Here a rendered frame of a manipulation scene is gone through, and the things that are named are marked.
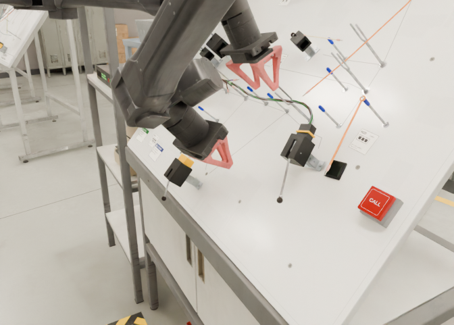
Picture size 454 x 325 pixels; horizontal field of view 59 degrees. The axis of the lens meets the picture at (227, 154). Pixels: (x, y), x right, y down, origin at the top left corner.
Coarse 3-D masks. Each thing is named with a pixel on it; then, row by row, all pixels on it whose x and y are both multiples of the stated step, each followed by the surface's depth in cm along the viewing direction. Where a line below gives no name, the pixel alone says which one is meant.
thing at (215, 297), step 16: (208, 272) 117; (208, 288) 119; (224, 288) 108; (208, 304) 122; (224, 304) 110; (240, 304) 101; (208, 320) 125; (224, 320) 113; (240, 320) 103; (256, 320) 95
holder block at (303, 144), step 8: (296, 136) 85; (304, 136) 83; (288, 144) 85; (296, 144) 84; (304, 144) 84; (312, 144) 85; (288, 152) 85; (296, 152) 83; (304, 152) 84; (296, 160) 83; (304, 160) 84
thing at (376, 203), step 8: (368, 192) 73; (376, 192) 72; (384, 192) 71; (368, 200) 73; (376, 200) 71; (384, 200) 70; (392, 200) 70; (360, 208) 73; (368, 208) 72; (376, 208) 71; (384, 208) 70; (376, 216) 70
